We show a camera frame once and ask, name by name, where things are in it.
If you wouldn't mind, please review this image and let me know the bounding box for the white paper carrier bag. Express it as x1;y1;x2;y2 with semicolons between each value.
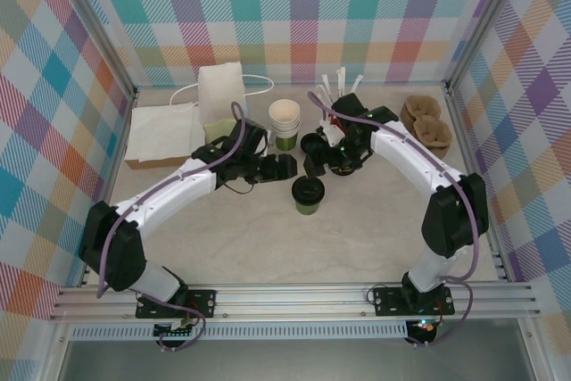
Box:
170;61;275;139

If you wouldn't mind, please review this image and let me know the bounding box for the white paper napkin stack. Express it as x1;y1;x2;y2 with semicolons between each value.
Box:
128;102;204;163

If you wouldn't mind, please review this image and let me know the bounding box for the small controller board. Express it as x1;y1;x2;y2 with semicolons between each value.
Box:
153;320;197;340
408;318;437;343

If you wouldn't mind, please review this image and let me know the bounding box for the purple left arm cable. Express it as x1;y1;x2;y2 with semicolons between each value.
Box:
95;101;251;353

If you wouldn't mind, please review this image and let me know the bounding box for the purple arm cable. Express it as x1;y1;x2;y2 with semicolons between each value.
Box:
307;90;485;350
95;101;251;353

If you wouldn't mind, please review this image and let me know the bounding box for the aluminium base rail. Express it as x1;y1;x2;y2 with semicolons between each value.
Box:
48;281;543;322

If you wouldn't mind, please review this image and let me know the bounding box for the aluminium side rail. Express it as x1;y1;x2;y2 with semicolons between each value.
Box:
78;86;140;288

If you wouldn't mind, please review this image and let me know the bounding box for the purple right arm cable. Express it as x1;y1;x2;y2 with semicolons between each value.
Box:
307;90;485;350

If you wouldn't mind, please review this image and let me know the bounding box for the slotted grey cable duct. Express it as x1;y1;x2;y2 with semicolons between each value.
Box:
70;325;410;342

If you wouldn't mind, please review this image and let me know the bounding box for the aluminium frame post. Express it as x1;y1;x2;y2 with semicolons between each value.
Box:
444;0;524;96
50;0;140;108

